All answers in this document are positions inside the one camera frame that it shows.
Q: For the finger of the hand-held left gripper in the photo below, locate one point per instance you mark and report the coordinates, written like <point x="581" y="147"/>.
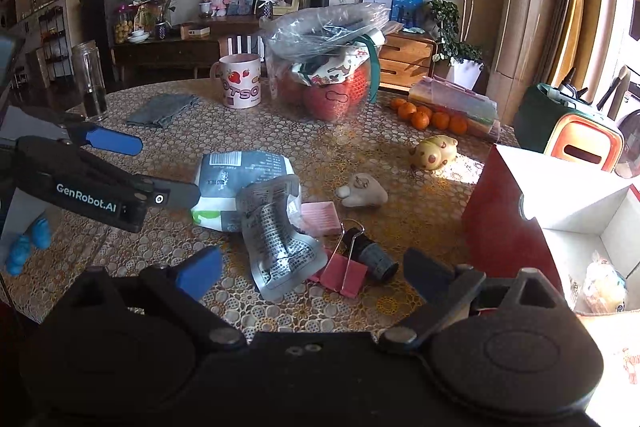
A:
<point x="175" y="196"/>
<point x="112" y="141"/>

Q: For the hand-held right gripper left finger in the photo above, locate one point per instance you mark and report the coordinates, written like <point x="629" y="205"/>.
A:
<point x="202" y="272"/>

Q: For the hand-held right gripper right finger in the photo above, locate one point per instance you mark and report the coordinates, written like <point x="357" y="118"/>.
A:
<point x="425" y="277"/>

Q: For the small black cylinder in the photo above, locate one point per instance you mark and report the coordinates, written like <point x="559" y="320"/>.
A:
<point x="377" y="259"/>

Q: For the white green wet wipes packet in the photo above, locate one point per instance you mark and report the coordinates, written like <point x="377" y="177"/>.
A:
<point x="235" y="172"/>

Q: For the pink binder clip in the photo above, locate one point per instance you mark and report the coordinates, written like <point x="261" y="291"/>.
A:
<point x="345" y="276"/>

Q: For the silver foil pouch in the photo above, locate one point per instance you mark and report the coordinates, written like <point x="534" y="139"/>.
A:
<point x="280" y="237"/>

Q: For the red cardboard box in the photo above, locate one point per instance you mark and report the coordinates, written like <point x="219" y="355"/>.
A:
<point x="500" y="217"/>

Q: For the patterned desktop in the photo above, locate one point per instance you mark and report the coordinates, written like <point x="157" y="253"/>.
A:
<point x="310" y="147"/>

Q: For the person's left hand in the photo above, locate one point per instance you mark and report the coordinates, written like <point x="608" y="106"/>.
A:
<point x="20" y="252"/>

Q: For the grey cloth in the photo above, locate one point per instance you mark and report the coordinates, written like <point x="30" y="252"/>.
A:
<point x="160" y="109"/>

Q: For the tall glass jar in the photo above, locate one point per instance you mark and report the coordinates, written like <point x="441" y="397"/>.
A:
<point x="90" y="82"/>

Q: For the dark low console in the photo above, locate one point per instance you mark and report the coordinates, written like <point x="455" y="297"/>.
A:
<point x="165" y="52"/>

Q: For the beige stone figurine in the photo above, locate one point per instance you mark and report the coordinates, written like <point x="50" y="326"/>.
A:
<point x="365" y="192"/>

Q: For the white bowl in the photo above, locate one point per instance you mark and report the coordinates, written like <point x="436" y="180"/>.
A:
<point x="138" y="37"/>

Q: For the pink lid snack jar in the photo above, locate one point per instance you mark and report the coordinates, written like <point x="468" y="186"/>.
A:
<point x="124" y="27"/>

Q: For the small plant in dark pot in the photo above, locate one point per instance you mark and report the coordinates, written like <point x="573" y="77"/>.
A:
<point x="161" y="27"/>

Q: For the tall dark cabinet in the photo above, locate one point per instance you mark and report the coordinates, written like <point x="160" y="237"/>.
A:
<point x="97" y="17"/>

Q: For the yellow pig toy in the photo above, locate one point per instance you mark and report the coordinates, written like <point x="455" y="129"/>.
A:
<point x="432" y="152"/>

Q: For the white strawberry print mug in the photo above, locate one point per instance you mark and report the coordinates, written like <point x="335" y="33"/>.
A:
<point x="240" y="82"/>

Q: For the small brown box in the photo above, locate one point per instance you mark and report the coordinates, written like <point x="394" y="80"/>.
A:
<point x="195" y="31"/>

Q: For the pile of oranges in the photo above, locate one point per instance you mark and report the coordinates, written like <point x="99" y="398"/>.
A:
<point x="440" y="121"/>

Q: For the small white cup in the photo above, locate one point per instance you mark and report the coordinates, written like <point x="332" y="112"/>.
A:
<point x="205" y="10"/>

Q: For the white slatted chair back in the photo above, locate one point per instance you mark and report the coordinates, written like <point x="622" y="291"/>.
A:
<point x="242" y="46"/>

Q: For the clear wrapped bun packet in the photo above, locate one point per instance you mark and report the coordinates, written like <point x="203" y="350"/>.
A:
<point x="602" y="284"/>

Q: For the stack of colourful folders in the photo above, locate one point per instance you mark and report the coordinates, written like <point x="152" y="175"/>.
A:
<point x="455" y="99"/>

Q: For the clear plastic jar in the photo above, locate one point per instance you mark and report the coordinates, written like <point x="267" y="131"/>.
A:
<point x="330" y="99"/>

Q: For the orange green chair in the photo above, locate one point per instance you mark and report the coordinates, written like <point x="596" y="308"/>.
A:
<point x="580" y="142"/>

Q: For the wooden drawer cabinet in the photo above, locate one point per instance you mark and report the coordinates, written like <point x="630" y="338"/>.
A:
<point x="405" y="57"/>

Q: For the white black handheld device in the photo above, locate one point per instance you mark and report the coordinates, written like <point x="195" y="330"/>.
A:
<point x="565" y="89"/>

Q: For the wooden brush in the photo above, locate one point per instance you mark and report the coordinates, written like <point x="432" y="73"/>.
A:
<point x="617" y="84"/>

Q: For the blue picture board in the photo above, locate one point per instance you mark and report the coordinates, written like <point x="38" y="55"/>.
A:
<point x="406" y="4"/>

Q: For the beige floor air conditioner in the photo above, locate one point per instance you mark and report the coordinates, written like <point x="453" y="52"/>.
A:
<point x="525" y="7"/>

